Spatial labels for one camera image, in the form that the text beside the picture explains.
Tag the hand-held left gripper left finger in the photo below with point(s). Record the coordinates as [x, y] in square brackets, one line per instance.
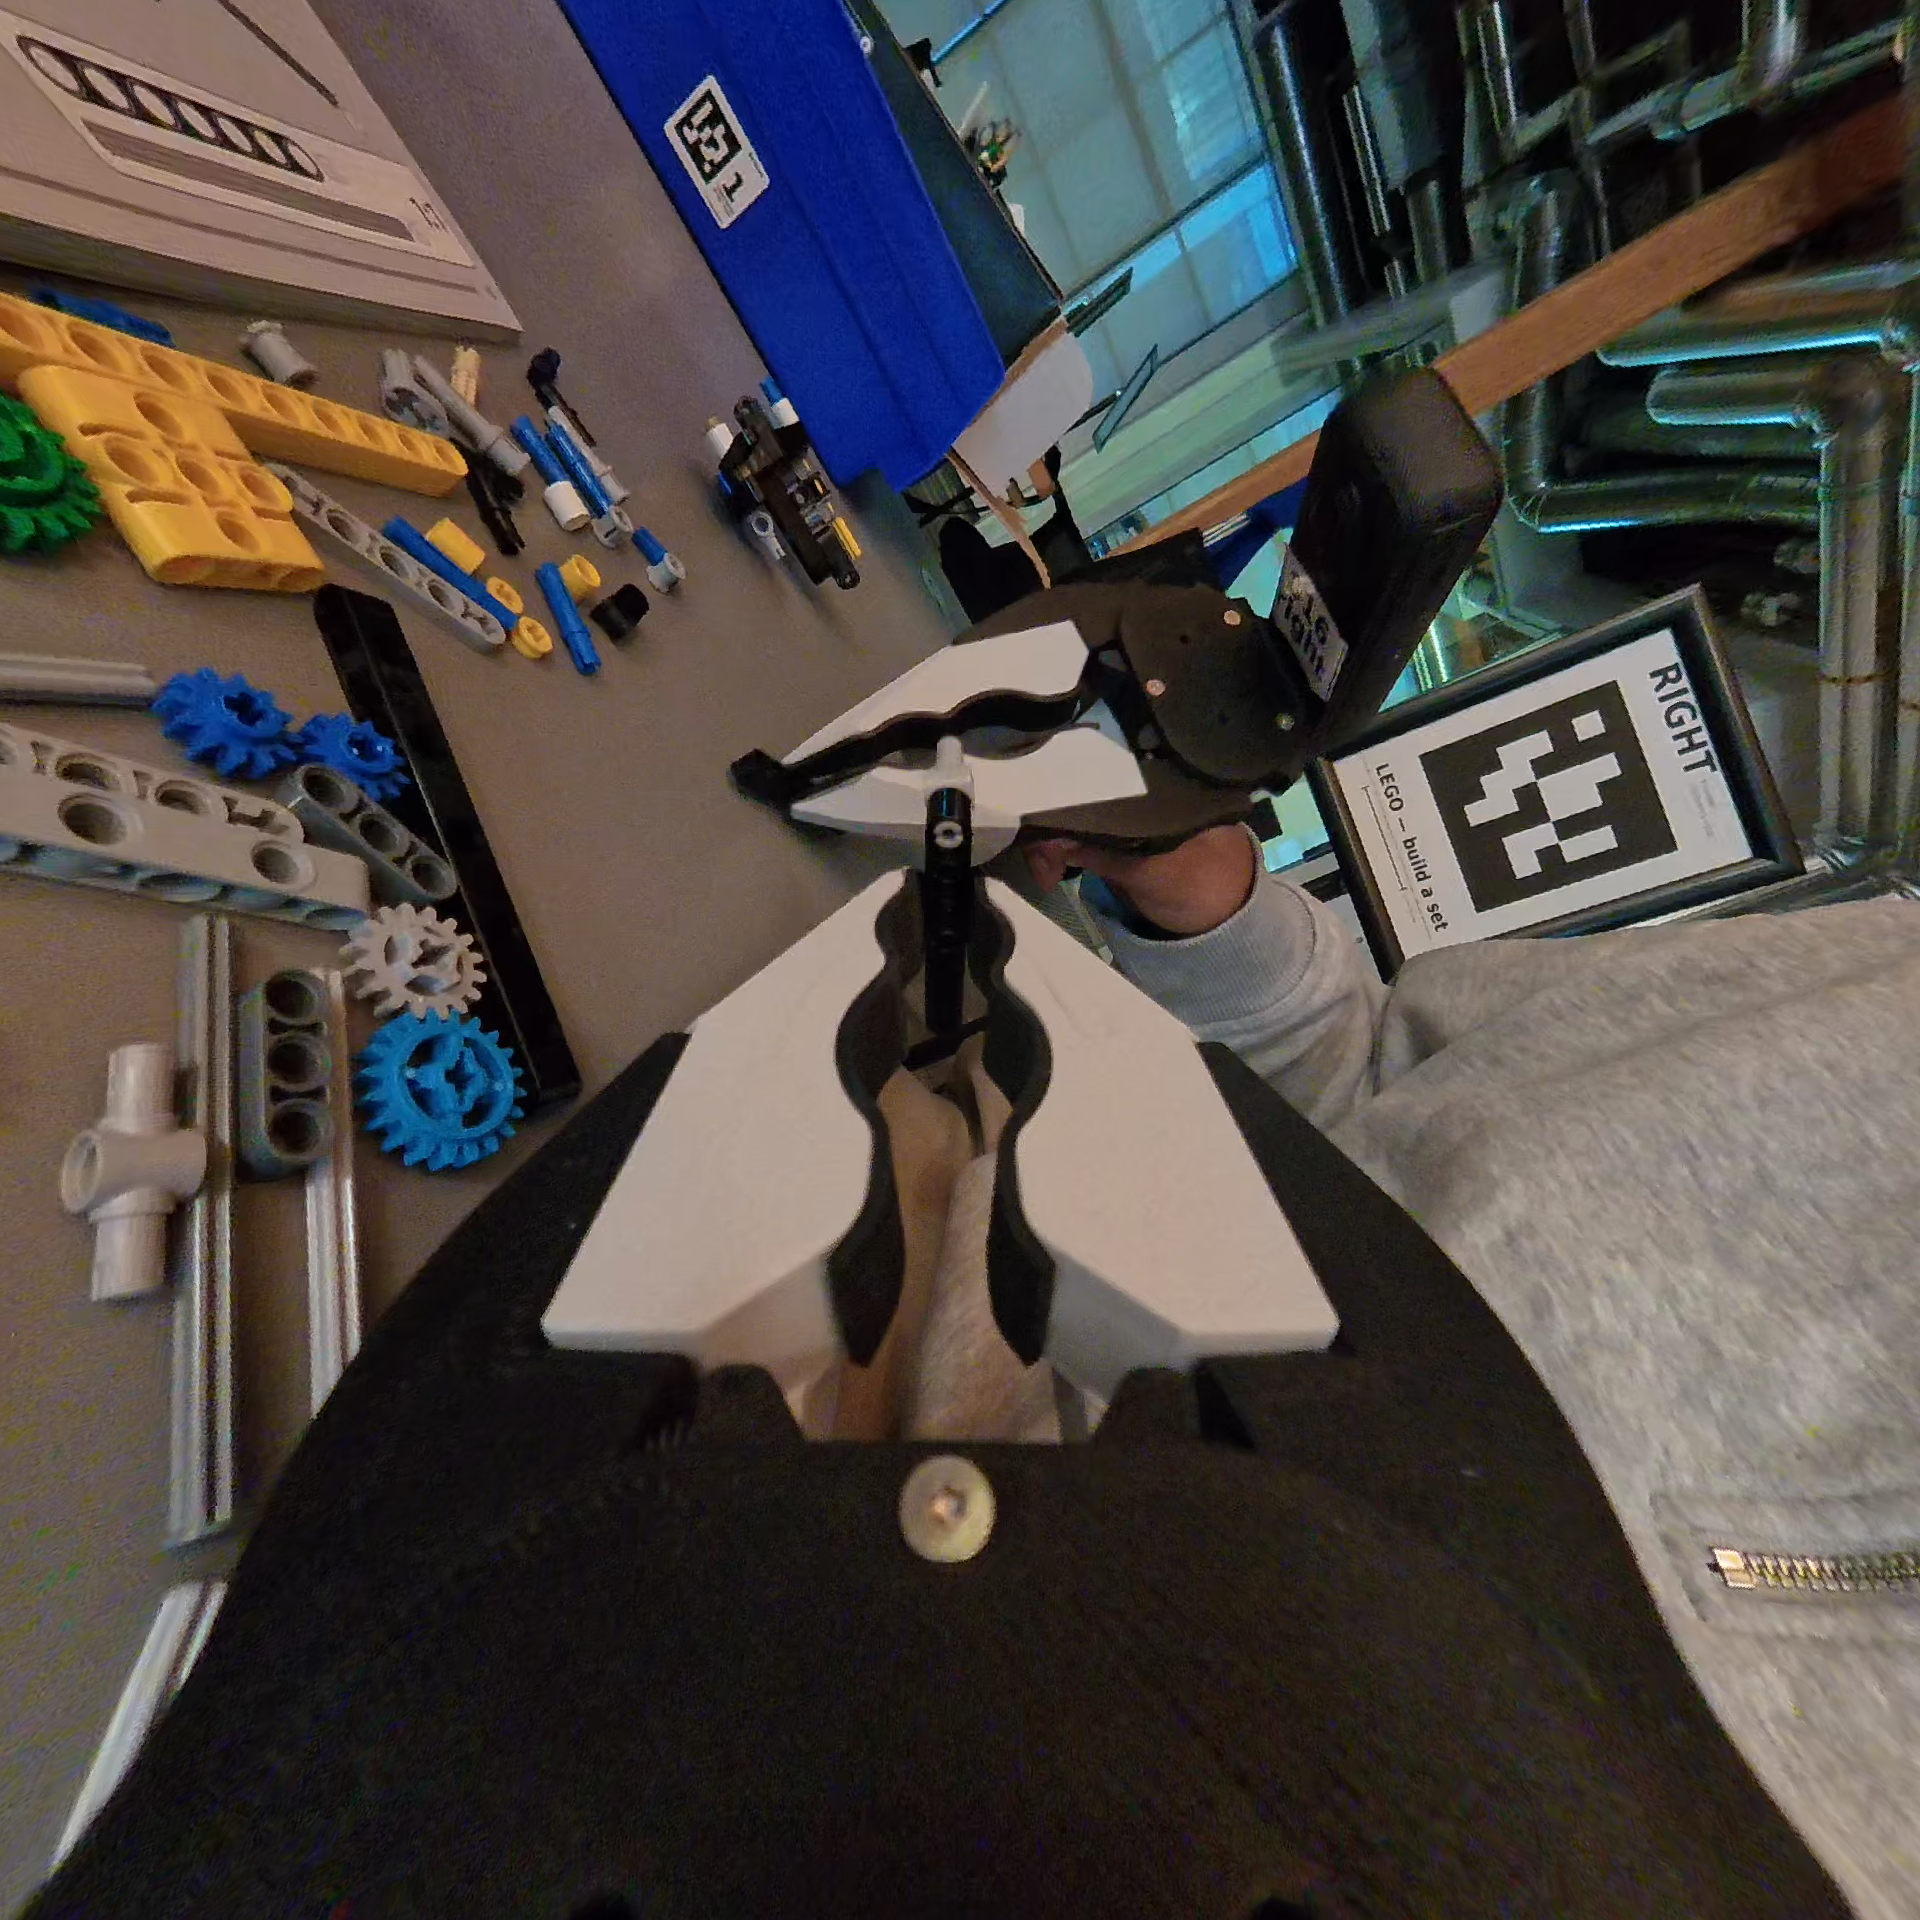
[720, 1187]

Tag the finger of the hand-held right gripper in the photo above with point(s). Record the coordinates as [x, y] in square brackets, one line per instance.
[973, 673]
[1049, 770]

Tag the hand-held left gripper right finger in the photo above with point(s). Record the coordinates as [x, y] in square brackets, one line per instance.
[1169, 1199]

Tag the light grey lego pin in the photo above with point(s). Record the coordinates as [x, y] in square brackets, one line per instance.
[953, 782]

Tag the person's right forearm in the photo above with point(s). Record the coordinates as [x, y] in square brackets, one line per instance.
[1275, 991]

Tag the black lego assembly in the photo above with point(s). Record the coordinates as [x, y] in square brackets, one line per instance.
[788, 488]

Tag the large light blue lego gear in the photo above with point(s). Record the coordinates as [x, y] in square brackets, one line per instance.
[438, 1089]

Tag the blue white lego pin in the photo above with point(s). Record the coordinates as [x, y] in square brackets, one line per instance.
[658, 560]
[568, 471]

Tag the black lego bush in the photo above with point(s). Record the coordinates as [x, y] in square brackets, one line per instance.
[618, 610]

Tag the white lego gear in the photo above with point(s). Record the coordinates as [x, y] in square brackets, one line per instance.
[412, 961]

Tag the long grey lego axle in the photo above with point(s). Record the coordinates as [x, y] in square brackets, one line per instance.
[77, 680]
[202, 1274]
[134, 1724]
[333, 1229]

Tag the long black lego beam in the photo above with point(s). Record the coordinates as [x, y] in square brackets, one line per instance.
[453, 840]

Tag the dark grey three-hole lego beam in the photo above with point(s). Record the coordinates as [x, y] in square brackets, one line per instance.
[286, 1072]

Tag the small blue lego gear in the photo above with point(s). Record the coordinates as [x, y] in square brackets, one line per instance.
[352, 759]
[227, 721]

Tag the white lego connector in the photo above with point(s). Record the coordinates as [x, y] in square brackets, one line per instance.
[129, 1169]

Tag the grey lego connector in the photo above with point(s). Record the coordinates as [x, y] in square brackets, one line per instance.
[442, 410]

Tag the light grey lego beam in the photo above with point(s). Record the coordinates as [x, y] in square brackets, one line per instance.
[352, 537]

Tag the long yellow lego beam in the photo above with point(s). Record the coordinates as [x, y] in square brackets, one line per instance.
[377, 440]

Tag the large grey lego liftarm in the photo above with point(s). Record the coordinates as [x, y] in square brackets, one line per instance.
[152, 823]

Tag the wide yellow lego panel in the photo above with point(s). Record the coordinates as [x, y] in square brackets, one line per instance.
[182, 493]

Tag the lego instruction booklet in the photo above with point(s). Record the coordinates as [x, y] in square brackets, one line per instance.
[227, 227]

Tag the green lego gear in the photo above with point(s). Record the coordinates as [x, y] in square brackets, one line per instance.
[36, 481]

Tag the person's right hand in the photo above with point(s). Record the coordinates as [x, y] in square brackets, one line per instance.
[1169, 884]

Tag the framed marker sign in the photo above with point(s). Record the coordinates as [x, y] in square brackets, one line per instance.
[1592, 782]

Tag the blue plastic bin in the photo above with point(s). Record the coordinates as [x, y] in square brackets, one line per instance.
[841, 227]

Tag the person's grey sweatshirt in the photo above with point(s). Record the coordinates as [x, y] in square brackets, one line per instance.
[1651, 1199]

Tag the wooden handrail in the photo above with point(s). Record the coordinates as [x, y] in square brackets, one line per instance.
[1651, 262]

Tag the silver metal pipework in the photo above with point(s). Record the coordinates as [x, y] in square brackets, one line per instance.
[1859, 598]

